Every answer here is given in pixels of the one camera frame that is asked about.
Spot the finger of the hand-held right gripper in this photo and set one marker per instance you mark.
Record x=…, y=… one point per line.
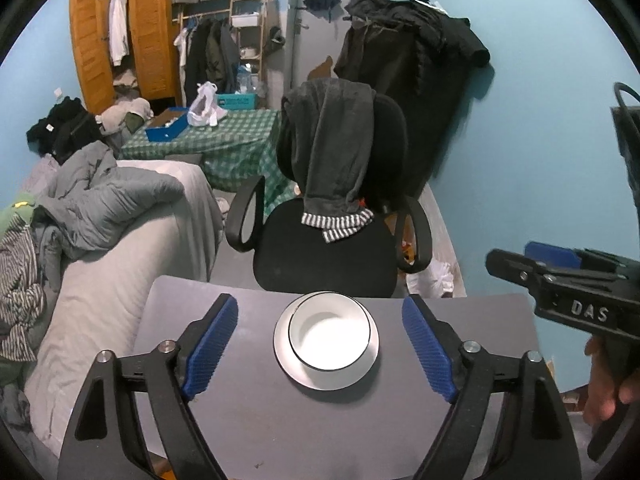
x=555, y=257
x=515, y=270

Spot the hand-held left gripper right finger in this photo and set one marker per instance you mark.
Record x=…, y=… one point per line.
x=427, y=350

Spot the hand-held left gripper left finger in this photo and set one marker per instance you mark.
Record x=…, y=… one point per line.
x=210, y=350

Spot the white plate with dark rim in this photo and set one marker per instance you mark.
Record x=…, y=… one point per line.
x=300, y=375

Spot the white ribbed bowl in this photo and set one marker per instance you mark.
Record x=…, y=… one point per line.
x=330, y=340

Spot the person's right hand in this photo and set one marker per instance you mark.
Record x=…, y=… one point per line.
x=600, y=390

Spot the white cloth on floor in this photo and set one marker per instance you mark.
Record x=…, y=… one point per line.
x=432, y=280

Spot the grey sofa with blankets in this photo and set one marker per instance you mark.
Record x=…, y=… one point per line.
x=100, y=320

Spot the black office chair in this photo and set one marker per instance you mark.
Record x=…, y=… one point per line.
x=320, y=265

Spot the grey duvet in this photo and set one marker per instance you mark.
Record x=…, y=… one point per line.
x=110, y=200

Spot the striped shirt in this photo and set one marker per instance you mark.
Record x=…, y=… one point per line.
x=20, y=290

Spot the green checked tablecloth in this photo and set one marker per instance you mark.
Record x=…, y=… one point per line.
x=235, y=140

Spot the black hanging coats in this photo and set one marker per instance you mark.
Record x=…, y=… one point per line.
x=410, y=85

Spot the dark grey hoodie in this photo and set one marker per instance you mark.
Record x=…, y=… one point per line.
x=335, y=145

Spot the blue cardboard box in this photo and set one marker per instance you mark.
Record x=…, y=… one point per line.
x=167, y=130

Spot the green cloth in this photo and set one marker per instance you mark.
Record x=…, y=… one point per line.
x=15, y=215

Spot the white plastic bag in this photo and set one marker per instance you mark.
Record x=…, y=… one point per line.
x=202, y=107

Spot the teal box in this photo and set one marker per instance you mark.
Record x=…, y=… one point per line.
x=237, y=101

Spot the beige clothes pile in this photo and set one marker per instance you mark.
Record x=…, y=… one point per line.
x=125, y=112

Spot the black clothes pile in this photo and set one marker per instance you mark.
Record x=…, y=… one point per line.
x=65, y=130

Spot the large water bottle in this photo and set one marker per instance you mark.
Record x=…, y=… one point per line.
x=246, y=80

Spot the dark clothes on rack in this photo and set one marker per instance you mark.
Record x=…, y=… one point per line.
x=210, y=60

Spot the orange wooden wardrobe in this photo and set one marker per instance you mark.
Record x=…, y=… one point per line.
x=150, y=35

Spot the black umbrella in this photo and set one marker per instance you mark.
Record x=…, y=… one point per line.
x=322, y=2

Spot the white shelf unit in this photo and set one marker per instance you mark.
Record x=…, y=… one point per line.
x=247, y=20

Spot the white hanging shirt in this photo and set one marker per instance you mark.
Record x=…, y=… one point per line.
x=118, y=30

